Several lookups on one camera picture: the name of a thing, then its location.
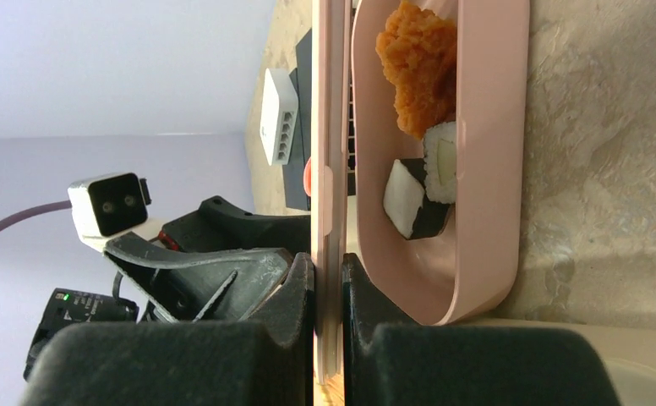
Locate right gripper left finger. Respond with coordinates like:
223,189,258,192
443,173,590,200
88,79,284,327
20,254,314,405

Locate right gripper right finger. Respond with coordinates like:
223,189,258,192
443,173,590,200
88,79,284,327
342,254,619,405

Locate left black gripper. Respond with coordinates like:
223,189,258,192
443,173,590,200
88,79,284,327
104,195,311,322

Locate pink lunch box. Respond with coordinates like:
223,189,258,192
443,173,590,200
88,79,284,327
352,0,530,325

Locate beige lunch box lid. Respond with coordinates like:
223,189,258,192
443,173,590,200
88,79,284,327
467,318,656,405

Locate fried chicken piece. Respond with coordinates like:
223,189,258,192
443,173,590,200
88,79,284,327
375,1,458,140

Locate pink lunch box lid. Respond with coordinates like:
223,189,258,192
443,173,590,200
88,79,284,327
311,1,353,384

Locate white small device box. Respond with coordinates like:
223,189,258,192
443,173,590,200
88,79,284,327
260,68,299,166

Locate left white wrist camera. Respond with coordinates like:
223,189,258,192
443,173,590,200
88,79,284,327
68,173,163,252

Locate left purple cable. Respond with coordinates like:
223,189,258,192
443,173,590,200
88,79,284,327
0,199,75,255

